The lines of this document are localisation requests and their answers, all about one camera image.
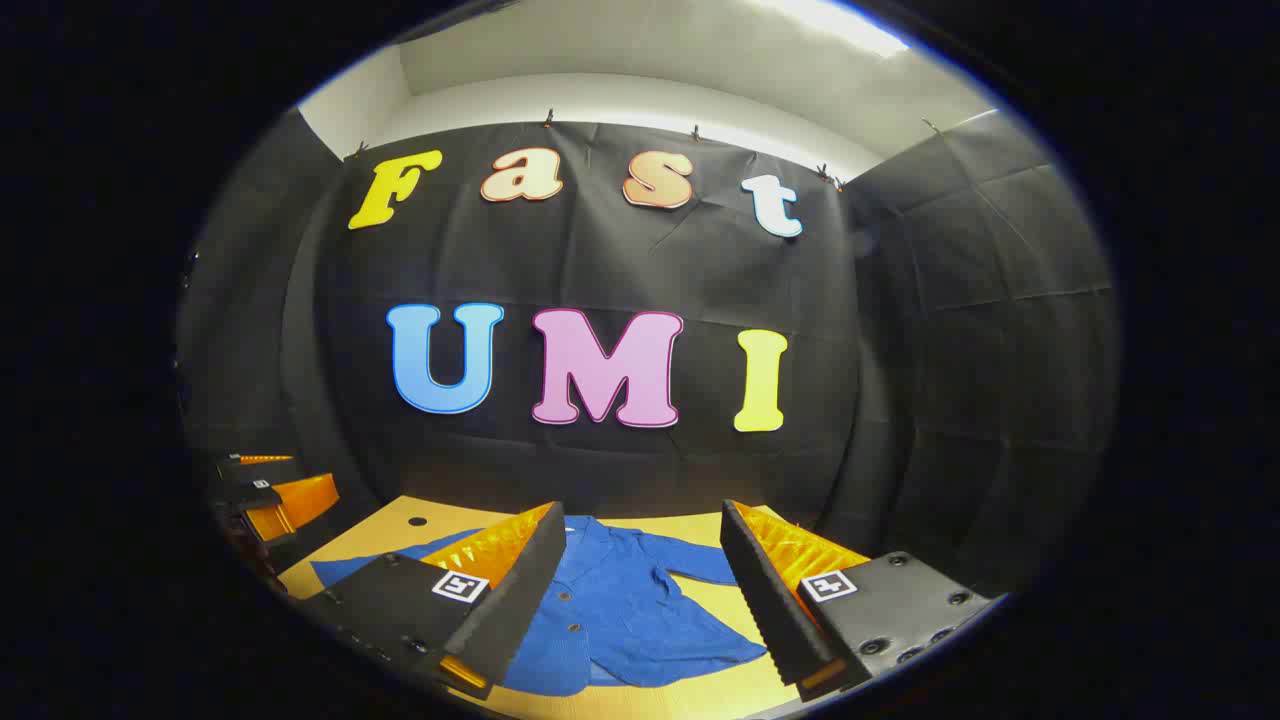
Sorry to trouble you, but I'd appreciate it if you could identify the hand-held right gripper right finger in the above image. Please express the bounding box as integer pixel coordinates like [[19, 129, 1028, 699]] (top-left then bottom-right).
[[720, 499, 1001, 703]]

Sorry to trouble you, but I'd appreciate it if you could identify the blue jacket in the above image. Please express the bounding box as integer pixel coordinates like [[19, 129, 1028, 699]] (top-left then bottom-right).
[[310, 515, 769, 698]]

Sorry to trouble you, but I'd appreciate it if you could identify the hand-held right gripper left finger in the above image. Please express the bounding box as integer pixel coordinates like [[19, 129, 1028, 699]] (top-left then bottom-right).
[[295, 500, 567, 701]]

